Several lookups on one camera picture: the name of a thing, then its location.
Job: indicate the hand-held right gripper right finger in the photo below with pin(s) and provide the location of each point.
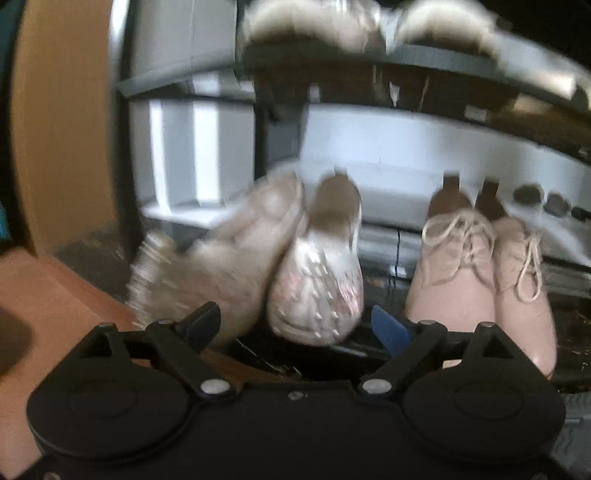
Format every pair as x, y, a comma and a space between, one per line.
390, 332

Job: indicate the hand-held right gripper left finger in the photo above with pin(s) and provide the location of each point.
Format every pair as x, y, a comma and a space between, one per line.
203, 321

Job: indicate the white studded sneaker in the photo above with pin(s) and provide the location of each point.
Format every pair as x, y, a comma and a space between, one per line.
231, 258
318, 277

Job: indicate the black metal shoe rack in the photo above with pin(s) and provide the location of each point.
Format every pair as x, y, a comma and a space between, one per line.
184, 77

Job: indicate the pink lace-up shoe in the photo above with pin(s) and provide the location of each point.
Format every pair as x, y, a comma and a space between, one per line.
443, 286
521, 314

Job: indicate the teal hanging cloth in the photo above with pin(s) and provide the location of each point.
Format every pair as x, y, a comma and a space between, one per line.
3, 221

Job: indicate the wooden cabinet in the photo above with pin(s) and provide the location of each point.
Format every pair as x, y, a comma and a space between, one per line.
60, 138

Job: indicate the pale fluffy slipper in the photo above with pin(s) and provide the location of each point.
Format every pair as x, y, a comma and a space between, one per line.
314, 23
448, 30

